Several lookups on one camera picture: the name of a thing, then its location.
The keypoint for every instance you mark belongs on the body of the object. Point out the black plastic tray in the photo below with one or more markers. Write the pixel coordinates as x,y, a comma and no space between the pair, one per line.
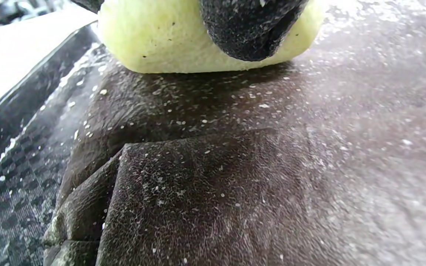
24,166

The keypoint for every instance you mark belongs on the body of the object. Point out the person's left hand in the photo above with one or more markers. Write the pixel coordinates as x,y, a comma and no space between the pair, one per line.
250,29

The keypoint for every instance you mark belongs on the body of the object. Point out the yellow round sponge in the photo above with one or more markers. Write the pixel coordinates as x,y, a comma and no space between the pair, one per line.
154,40

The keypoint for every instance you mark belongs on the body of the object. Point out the brown leather bag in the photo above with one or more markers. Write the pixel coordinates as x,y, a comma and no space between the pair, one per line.
253,166

